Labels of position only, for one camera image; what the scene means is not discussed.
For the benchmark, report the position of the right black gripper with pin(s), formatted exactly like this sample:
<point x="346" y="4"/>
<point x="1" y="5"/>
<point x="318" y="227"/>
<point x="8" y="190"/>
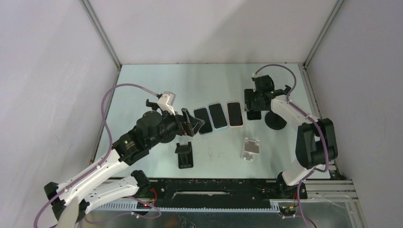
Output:
<point x="250" y="94"/>

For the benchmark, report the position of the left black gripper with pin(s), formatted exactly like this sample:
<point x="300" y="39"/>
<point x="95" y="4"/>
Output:
<point x="184" y="127"/>

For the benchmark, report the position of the light blue phone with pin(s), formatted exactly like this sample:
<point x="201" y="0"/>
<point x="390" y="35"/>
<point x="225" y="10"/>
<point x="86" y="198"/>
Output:
<point x="217" y="116"/>

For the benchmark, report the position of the pink phone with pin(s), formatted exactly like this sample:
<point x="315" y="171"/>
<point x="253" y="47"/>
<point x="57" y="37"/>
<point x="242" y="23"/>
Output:
<point x="235" y="114"/>

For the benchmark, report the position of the black round-base phone stand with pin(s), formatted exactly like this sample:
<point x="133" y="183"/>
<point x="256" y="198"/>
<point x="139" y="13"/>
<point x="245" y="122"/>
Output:
<point x="154" y="106"/>

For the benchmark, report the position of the teal phone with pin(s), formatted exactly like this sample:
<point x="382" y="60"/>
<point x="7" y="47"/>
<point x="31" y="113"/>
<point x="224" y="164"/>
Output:
<point x="254" y="115"/>

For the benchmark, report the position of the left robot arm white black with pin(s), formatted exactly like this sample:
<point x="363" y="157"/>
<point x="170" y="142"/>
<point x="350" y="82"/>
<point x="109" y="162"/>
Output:
<point x="151" y="129"/>

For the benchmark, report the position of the black folding phone stand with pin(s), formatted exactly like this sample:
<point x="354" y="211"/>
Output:
<point x="185" y="155"/>

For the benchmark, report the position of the white flat phone stand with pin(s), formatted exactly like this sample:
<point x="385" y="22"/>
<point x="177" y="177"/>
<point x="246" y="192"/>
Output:
<point x="250" y="149"/>

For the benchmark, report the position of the left controller board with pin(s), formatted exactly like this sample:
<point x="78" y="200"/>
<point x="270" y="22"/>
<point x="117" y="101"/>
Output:
<point x="143" y="206"/>

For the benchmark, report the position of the controller board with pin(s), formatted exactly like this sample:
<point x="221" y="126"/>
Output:
<point x="143" y="206"/>
<point x="288" y="211"/>

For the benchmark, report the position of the right controller board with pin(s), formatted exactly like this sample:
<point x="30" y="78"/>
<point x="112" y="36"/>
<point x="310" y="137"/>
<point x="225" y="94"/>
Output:
<point x="288" y="211"/>

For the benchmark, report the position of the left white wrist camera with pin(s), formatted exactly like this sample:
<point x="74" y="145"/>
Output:
<point x="165" y="102"/>

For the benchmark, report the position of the grey slotted cable duct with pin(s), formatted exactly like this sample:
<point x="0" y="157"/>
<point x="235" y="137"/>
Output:
<point x="126" y="205"/>

